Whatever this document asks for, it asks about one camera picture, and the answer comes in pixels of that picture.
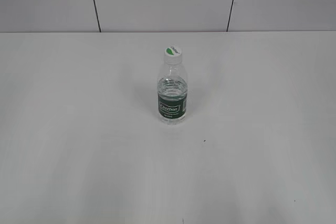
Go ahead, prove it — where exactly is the white green bottle cap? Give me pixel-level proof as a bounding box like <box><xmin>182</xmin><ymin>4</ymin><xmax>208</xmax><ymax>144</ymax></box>
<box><xmin>164</xmin><ymin>46</ymin><xmax>183</xmax><ymax>65</ymax></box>

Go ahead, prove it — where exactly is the clear Cestbon water bottle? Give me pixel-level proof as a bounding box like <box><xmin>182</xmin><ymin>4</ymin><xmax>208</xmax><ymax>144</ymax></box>
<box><xmin>157</xmin><ymin>62</ymin><xmax>188</xmax><ymax>125</ymax></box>

